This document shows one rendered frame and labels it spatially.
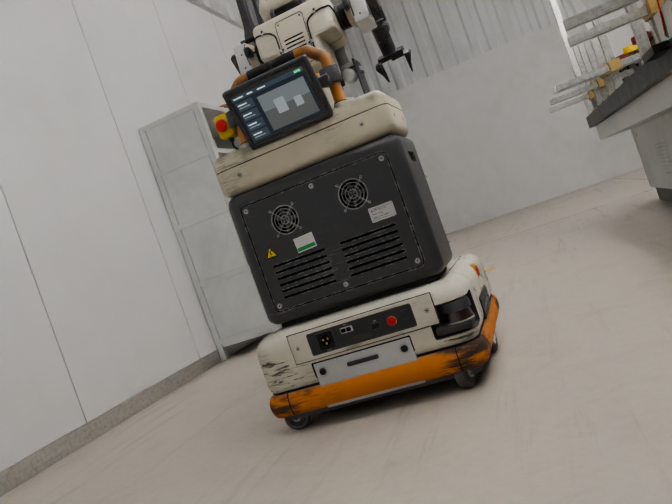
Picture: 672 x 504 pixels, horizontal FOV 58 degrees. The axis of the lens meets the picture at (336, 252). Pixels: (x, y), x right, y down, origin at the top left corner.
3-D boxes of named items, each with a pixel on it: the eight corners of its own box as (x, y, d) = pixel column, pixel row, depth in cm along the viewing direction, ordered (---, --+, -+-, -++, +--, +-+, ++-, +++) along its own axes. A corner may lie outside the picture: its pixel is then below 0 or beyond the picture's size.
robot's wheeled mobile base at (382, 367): (495, 372, 150) (461, 276, 150) (272, 429, 170) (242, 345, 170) (504, 313, 214) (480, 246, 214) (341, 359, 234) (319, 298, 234)
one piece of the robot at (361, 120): (462, 318, 159) (355, 14, 157) (280, 371, 176) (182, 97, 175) (473, 294, 190) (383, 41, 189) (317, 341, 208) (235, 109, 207)
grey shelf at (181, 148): (221, 361, 385) (137, 129, 383) (276, 327, 471) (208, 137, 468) (282, 342, 371) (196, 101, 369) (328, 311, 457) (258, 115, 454)
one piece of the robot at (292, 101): (358, 127, 163) (321, 47, 154) (246, 173, 174) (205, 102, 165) (362, 113, 173) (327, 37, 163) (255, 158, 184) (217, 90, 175)
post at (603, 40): (622, 105, 294) (589, 10, 294) (621, 106, 298) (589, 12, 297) (630, 102, 293) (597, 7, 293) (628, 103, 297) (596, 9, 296)
